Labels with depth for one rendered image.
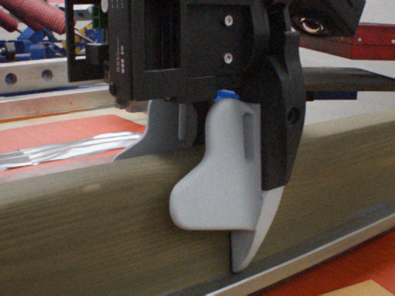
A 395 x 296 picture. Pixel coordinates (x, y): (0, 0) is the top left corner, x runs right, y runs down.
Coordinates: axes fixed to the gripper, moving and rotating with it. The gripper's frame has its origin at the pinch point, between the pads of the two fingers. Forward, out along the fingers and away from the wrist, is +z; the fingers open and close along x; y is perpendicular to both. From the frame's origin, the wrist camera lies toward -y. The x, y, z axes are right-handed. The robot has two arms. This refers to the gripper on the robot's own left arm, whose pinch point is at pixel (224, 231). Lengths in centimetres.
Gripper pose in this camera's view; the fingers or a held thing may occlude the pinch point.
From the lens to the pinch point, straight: 27.6
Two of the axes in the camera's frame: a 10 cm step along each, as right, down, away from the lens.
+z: 0.0, 9.6, 2.7
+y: -8.1, 1.6, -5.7
